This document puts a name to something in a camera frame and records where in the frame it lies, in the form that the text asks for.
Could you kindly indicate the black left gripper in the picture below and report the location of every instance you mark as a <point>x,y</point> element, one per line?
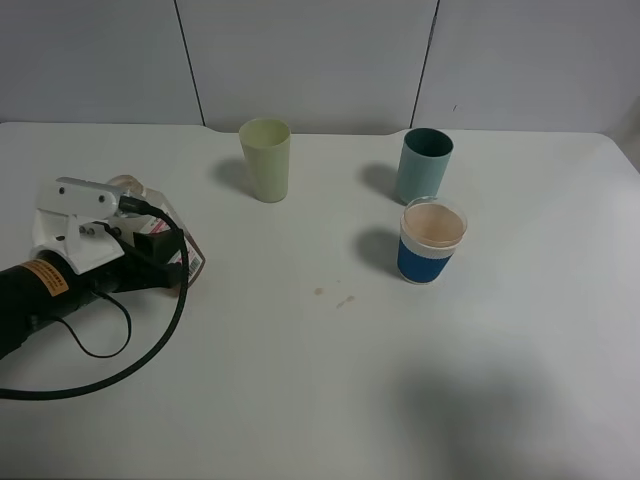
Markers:
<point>46,289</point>

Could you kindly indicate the clear plastic drink bottle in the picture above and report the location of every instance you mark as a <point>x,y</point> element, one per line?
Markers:
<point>152,225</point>

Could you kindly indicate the blue sleeved paper cup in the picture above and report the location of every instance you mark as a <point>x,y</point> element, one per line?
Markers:
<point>430,232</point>

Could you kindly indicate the pale green plastic cup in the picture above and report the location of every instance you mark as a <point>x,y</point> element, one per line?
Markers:
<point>266,146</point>

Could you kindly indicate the teal plastic cup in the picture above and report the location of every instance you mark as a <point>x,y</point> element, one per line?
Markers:
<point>424,158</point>

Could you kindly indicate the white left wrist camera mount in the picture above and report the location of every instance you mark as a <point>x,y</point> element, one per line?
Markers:
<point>67,222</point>

